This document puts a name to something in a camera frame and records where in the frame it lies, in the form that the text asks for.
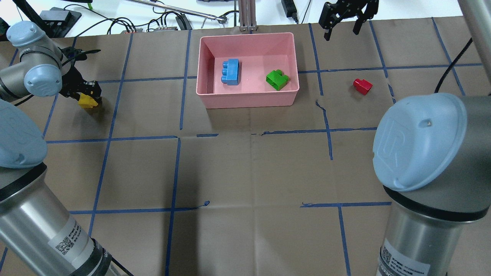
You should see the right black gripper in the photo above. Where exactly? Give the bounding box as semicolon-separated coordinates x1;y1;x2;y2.
320;0;379;41

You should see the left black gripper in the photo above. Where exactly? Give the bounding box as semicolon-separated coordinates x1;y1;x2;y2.
59;65;102;101

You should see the yellow toy block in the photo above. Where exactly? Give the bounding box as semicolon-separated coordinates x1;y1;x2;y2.
78;93;99;109

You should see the red small toy block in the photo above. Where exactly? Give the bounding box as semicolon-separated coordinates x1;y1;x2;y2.
353;79;373;95

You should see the green toy block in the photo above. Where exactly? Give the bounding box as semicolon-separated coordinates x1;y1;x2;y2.
265;69;290;91

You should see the blue long toy block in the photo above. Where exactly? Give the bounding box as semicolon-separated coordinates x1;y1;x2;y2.
221;58;240;86

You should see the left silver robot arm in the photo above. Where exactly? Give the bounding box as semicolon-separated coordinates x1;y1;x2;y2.
0;21;119;276

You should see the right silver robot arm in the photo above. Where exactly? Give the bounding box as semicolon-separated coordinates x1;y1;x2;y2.
373;80;490;276

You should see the pink plastic box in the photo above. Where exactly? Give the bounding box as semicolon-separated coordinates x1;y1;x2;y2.
196;33;300;109

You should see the black power adapter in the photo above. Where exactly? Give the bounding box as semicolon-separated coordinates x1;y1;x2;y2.
281;0;298;23

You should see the metal rod tool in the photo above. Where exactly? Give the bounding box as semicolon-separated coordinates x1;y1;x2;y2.
129;0;228;23

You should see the brown paper table cover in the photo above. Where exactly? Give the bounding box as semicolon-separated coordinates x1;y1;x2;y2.
20;17;470;276

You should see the aluminium frame post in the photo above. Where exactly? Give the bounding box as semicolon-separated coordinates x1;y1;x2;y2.
238;0;257;33

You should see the black braided cable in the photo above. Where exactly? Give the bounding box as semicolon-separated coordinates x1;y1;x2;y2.
435;36;473;94

